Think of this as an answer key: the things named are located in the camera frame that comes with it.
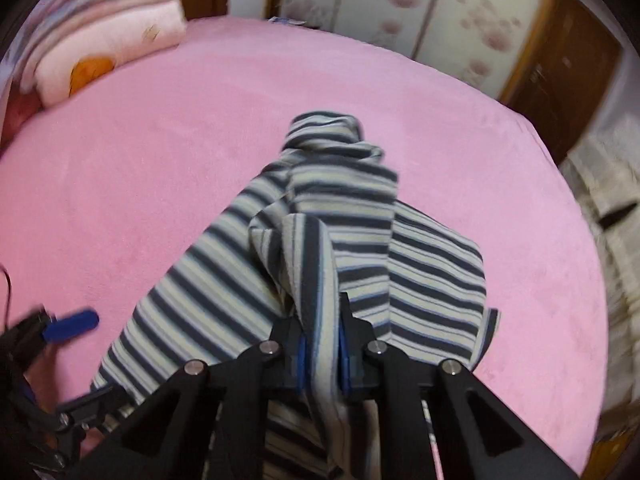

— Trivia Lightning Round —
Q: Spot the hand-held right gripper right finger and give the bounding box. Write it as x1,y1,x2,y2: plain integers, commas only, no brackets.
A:
337,292,581,480

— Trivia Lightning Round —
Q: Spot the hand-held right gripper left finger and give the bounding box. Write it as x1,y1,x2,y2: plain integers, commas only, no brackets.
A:
65,317,307,480

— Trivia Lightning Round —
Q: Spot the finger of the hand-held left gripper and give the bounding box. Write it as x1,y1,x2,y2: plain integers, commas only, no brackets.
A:
10,309,100,356
55,387,133,433

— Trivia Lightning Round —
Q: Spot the striped long-sleeve shirt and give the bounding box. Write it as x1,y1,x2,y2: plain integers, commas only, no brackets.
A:
90,110,501,480

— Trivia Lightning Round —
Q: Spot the pink covered bed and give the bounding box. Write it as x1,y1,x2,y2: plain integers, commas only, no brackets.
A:
0,15,608,476

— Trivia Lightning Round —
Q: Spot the pink pillow with orange print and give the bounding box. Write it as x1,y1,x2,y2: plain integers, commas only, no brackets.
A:
35,0,188,106

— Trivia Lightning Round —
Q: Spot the cream lace covered furniture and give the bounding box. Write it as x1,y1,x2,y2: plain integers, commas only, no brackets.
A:
557,115,640,411

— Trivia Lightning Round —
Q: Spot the floral sliding door wardrobe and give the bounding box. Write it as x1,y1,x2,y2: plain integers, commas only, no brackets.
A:
265,0,556,106

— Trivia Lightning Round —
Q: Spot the brown wooden door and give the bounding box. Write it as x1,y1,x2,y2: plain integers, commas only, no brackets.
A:
500,0,623,151

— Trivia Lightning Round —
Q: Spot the black cable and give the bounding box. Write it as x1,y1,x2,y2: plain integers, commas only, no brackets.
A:
0,265,13,331

